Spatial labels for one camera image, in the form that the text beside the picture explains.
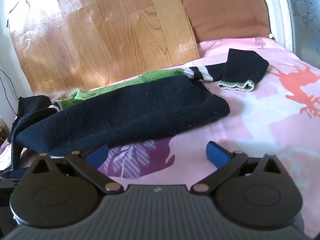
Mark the pink printed bedsheet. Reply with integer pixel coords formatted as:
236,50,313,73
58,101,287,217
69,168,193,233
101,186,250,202
0,36,320,207

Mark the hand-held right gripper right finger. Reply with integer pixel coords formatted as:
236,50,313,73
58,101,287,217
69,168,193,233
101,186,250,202
191,141,287,195

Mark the black and green knit sweater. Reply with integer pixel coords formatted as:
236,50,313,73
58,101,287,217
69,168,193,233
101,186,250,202
10,48,270,170

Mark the black wall cable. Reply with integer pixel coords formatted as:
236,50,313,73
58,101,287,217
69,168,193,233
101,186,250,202
0,69,18,115

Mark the brown headboard cushion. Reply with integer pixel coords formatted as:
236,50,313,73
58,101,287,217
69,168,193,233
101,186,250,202
180,0,273,43

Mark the white framed window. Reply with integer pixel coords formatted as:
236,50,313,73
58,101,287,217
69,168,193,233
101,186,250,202
260,0,320,70

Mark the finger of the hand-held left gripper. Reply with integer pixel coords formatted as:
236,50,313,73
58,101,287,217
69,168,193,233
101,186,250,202
0,169,24,207

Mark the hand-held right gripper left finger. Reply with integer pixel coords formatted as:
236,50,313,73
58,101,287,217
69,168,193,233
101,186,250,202
31,144,123,194

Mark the wood pattern board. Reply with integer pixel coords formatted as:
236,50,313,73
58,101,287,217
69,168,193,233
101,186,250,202
6,0,200,100

